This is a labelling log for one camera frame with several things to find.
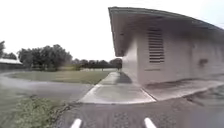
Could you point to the grass verge patch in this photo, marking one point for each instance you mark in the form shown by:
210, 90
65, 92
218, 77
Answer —
30, 111

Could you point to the green grass lawn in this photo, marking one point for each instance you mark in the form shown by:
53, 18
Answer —
66, 76

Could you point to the grey asphalt road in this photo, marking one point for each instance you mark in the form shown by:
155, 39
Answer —
110, 115

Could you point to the beige building with louvred vent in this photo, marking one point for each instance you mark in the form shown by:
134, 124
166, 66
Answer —
166, 50

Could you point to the low building with pale roof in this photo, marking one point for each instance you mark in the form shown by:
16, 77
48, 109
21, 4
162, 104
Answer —
9, 63

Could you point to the concrete slab beside building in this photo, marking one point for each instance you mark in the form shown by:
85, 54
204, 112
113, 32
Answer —
180, 88

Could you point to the row of trees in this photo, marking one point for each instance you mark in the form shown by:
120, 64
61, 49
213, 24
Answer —
46, 58

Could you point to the pale concrete path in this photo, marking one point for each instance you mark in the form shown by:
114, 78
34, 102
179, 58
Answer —
115, 91

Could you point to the robot's own part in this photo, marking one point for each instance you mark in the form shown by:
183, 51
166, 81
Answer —
149, 123
76, 123

